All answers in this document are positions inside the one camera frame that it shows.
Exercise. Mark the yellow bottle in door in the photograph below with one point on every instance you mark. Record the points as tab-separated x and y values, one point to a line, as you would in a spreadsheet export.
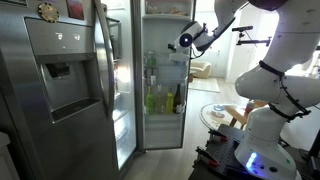
169	101

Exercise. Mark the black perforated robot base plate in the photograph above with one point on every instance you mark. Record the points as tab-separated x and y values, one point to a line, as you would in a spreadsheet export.
217	161

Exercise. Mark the stainless steel fridge left door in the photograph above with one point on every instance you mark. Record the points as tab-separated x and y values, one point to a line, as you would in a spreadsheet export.
57	92

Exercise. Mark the wooden stool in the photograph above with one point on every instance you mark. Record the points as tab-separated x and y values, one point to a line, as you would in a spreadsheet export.
240	113

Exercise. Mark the red picture fridge magnet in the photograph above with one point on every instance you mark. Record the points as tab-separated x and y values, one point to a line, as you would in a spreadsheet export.
75	9

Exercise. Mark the gold round fridge magnet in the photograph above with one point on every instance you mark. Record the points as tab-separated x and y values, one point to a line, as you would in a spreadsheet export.
48	12

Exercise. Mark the dark wine bottle in door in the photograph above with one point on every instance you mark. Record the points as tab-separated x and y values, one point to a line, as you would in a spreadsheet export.
177	101

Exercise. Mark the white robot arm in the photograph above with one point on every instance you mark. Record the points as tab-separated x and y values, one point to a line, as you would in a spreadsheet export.
288	97

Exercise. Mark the open fridge right door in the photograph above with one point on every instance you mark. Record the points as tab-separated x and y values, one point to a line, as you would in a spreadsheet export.
160	65

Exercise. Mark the cream armchair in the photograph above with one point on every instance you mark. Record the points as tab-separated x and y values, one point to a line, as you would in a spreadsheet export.
201	69

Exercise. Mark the green bottle in door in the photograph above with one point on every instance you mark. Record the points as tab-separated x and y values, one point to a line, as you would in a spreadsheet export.
149	101

